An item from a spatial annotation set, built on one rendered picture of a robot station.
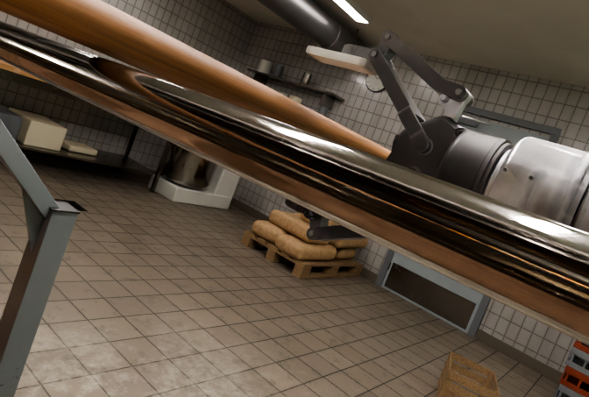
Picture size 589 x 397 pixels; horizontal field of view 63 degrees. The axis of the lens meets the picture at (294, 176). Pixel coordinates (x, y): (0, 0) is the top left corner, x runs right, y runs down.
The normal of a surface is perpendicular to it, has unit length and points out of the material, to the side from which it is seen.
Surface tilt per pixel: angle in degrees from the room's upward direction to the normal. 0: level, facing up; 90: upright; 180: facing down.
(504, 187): 90
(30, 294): 90
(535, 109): 90
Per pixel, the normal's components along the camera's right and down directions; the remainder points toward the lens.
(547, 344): -0.57, -0.15
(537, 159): -0.25, -0.66
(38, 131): 0.76, 0.33
